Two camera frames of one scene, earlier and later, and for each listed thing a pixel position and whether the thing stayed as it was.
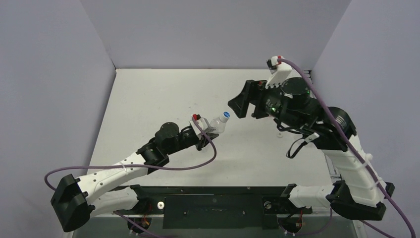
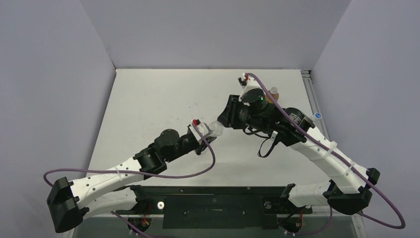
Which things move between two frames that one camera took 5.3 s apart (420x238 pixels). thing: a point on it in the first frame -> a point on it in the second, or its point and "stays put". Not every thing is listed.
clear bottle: [219, 123] stays put
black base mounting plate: [215, 207] stays put
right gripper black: [255, 101] -> [231, 112]
